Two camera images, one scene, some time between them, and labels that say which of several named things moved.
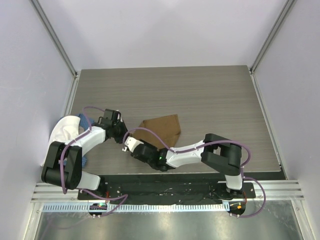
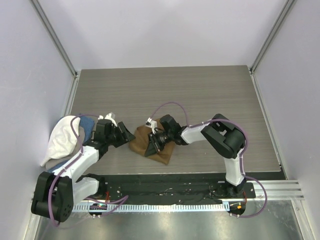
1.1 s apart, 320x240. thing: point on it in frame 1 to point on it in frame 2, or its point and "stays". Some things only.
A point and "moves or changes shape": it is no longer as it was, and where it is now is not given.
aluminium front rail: [284, 190] stays
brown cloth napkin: [167, 127] moves or changes shape
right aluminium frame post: [283, 15] stays
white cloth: [64, 130] stays
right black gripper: [148, 144] to [154, 146]
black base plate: [167, 188] stays
